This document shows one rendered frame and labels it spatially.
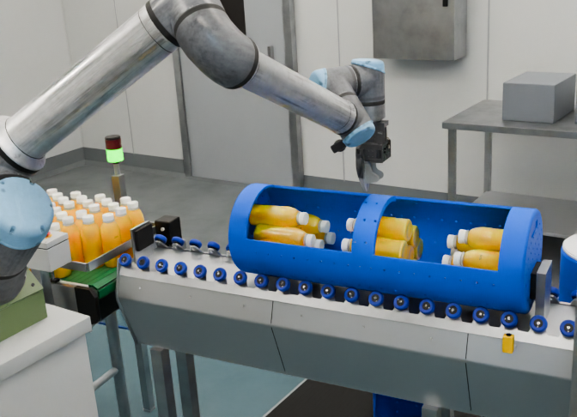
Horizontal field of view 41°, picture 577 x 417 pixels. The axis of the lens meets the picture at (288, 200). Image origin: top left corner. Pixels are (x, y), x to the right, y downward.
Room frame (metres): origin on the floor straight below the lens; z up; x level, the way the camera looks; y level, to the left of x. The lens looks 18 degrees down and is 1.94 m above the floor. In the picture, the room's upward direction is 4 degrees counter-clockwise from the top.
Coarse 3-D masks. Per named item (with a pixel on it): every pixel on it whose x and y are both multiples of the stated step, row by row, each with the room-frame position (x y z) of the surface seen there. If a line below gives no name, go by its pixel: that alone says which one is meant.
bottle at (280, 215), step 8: (256, 208) 2.28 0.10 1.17; (264, 208) 2.27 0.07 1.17; (272, 208) 2.26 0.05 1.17; (280, 208) 2.25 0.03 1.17; (288, 208) 2.24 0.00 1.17; (256, 216) 2.26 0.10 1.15; (264, 216) 2.25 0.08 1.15; (272, 216) 2.24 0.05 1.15; (280, 216) 2.23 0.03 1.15; (288, 216) 2.22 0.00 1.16; (296, 216) 2.22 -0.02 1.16; (256, 224) 2.27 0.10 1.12; (272, 224) 2.24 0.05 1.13; (280, 224) 2.23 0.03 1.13; (288, 224) 2.22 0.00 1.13; (296, 224) 2.22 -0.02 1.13
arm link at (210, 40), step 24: (192, 24) 1.56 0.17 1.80; (216, 24) 1.57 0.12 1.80; (192, 48) 1.56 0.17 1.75; (216, 48) 1.55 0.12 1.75; (240, 48) 1.57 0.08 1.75; (216, 72) 1.57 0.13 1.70; (240, 72) 1.57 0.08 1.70; (264, 72) 1.64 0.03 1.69; (288, 72) 1.72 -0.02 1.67; (264, 96) 1.69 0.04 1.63; (288, 96) 1.71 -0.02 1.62; (312, 96) 1.77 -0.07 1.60; (336, 96) 1.87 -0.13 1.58; (312, 120) 1.84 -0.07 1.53; (336, 120) 1.86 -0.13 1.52; (360, 120) 1.93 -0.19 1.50; (360, 144) 1.97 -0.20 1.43
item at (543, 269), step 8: (536, 264) 1.92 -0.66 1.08; (544, 264) 1.91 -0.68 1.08; (536, 272) 1.87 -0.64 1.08; (544, 272) 1.86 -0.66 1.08; (536, 280) 1.86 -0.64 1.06; (544, 280) 1.85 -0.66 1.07; (536, 288) 1.86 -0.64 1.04; (544, 288) 1.85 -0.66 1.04; (536, 296) 1.86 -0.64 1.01; (544, 296) 1.85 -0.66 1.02; (536, 304) 1.86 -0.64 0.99; (544, 304) 1.85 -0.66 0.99; (536, 312) 1.86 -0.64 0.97; (544, 312) 1.86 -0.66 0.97
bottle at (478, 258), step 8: (464, 256) 1.93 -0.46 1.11; (472, 256) 1.91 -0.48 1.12; (480, 256) 1.90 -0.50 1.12; (488, 256) 1.90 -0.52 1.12; (496, 256) 1.89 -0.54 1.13; (464, 264) 1.92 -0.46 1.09; (472, 264) 1.90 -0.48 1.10; (480, 264) 1.89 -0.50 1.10; (488, 264) 1.88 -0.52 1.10; (496, 264) 1.87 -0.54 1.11
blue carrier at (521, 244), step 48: (240, 192) 2.27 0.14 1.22; (288, 192) 2.36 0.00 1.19; (336, 192) 2.24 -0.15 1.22; (240, 240) 2.17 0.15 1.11; (336, 240) 2.31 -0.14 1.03; (432, 240) 2.18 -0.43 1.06; (528, 240) 1.83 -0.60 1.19; (384, 288) 1.99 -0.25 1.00; (432, 288) 1.91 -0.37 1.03; (480, 288) 1.84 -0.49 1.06; (528, 288) 1.85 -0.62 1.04
